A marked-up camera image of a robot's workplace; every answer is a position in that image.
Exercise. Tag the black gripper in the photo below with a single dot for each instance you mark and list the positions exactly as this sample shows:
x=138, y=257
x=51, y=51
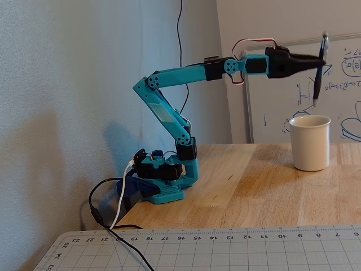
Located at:
x=282, y=65

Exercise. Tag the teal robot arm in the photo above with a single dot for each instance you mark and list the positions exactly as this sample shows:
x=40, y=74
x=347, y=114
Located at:
x=180, y=76

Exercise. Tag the dark blue ballpoint pen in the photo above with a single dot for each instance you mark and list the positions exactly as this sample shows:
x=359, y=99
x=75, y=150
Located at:
x=318, y=82

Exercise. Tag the teal robot base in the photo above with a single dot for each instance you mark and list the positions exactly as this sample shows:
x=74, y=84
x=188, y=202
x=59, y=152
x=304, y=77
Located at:
x=169, y=194

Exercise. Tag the whiteboard with blue drawings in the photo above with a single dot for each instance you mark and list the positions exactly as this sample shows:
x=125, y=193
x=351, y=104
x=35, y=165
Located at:
x=276, y=113

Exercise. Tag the cream ceramic mug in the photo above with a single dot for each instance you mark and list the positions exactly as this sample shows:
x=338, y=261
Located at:
x=310, y=144

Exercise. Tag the grey gridded cutting mat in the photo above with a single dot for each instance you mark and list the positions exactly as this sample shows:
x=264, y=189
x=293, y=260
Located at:
x=225, y=251

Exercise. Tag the blue table clamp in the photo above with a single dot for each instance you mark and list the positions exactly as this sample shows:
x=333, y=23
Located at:
x=132, y=186

